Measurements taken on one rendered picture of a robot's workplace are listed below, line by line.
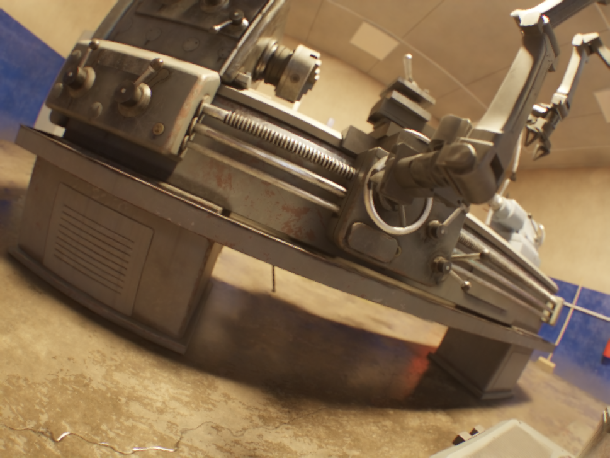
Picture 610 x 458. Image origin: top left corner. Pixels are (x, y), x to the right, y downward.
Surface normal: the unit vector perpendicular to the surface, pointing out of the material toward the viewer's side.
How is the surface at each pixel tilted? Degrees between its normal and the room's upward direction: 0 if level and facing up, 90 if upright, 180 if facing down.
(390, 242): 90
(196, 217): 90
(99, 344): 0
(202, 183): 90
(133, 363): 0
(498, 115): 76
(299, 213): 90
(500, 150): 101
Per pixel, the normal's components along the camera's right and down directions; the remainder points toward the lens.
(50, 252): 0.19, 0.11
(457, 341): -0.89, -0.39
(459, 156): -0.73, -0.50
